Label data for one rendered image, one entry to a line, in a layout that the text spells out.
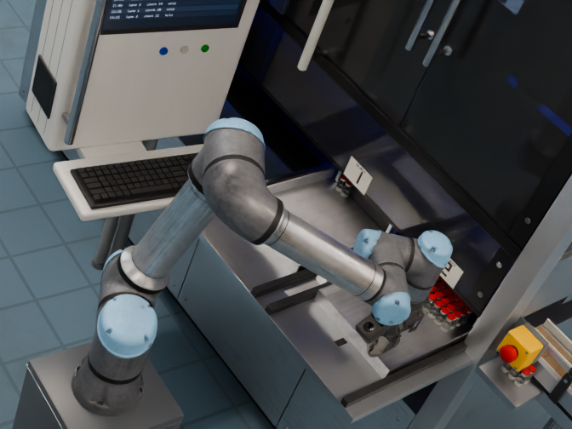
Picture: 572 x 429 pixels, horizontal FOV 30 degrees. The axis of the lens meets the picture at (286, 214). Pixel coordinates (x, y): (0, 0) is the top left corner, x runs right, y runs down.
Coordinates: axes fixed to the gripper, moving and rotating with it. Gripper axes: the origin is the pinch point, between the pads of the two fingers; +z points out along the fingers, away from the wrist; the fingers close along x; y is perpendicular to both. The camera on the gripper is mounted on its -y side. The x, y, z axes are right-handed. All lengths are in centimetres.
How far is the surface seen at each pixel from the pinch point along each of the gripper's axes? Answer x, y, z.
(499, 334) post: -12.4, 27.9, -7.6
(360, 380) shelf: -3.7, -4.4, 3.6
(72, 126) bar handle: 86, -28, -3
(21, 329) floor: 98, -20, 92
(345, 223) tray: 37.9, 26.3, 3.1
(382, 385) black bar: -7.7, -2.0, 1.5
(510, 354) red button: -18.8, 23.7, -9.4
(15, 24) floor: 246, 55, 91
